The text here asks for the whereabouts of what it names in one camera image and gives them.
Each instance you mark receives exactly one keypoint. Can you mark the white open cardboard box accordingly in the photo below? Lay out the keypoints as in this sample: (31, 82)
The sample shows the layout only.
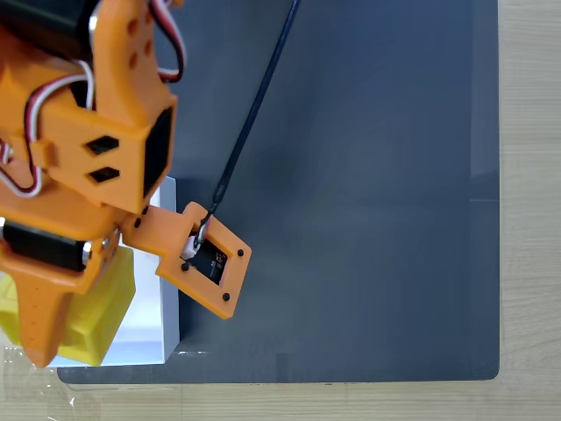
(149, 285)

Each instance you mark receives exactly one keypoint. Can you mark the yellow block with round stud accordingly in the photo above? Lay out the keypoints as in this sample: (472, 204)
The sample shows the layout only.
(101, 316)

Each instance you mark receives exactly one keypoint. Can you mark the clear adhesive tape patch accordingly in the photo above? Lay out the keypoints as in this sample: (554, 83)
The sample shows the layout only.
(26, 386)

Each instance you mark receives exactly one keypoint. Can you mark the orange camera mount with board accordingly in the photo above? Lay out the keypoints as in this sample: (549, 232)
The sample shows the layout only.
(219, 272)

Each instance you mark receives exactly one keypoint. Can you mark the dark grey table mat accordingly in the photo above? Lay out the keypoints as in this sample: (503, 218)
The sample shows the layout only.
(350, 219)

